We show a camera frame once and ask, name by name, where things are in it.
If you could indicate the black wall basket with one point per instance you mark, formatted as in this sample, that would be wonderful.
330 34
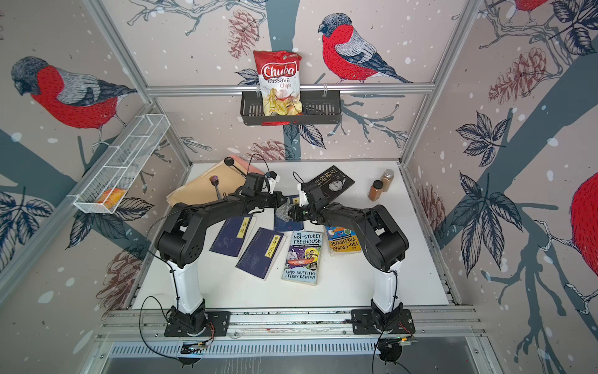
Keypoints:
318 108

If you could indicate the dark blue book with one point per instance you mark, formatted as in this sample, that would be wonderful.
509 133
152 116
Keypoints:
230 239
261 252

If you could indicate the iridescent purple spoon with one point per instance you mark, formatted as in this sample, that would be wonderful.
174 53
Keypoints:
215 183

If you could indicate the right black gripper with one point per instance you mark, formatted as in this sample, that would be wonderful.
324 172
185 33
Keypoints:
294 215

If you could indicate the orange packet in shelf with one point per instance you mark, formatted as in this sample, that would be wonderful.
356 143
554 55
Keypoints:
111 197

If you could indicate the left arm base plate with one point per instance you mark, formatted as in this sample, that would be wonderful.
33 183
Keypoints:
215 323

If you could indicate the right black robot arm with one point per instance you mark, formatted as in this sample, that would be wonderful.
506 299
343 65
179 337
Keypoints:
382 241

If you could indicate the black book with face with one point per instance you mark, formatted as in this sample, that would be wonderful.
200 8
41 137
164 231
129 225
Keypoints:
333 182

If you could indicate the colourful treehouse book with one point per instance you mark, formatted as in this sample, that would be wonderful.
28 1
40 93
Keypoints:
302 262

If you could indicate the black spoon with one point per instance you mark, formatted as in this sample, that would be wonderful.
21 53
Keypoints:
230 162

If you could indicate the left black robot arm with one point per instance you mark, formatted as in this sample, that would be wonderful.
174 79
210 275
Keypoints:
182 240

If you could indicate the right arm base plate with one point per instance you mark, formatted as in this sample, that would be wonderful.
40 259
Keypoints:
366 322

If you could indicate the pink tray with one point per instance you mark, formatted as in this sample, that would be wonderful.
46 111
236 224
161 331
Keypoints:
245 166

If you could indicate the brown spice jar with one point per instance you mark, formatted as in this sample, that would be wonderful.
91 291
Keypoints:
376 190

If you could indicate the grey striped cloth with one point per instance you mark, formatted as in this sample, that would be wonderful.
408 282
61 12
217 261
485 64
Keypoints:
282 213

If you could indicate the yellow orange treehouse book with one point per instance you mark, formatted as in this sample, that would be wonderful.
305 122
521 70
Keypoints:
342 241

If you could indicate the tan spice jar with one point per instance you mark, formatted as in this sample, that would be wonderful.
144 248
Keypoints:
386 179

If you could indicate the white wire shelf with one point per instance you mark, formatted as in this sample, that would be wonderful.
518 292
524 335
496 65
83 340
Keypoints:
125 161

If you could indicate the tan paper sheet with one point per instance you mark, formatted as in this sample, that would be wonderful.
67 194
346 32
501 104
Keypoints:
200 191

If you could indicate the red cassava chips bag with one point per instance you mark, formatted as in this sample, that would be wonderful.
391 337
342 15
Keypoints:
279 82

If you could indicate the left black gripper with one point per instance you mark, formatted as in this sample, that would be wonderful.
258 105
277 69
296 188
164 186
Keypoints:
276 195

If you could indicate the blue book yellow label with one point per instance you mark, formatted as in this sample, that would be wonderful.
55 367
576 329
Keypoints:
281 226

